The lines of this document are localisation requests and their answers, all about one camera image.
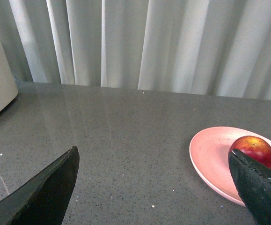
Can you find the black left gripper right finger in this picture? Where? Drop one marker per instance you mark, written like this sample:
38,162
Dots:
253,184

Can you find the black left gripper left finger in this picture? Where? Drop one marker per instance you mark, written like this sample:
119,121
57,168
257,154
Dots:
44,199

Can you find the red apple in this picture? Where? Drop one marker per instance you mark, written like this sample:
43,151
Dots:
255,147

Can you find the pink plate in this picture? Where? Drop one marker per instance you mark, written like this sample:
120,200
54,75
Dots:
209,155

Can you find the white curtain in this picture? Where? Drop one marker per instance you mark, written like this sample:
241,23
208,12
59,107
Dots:
209,47

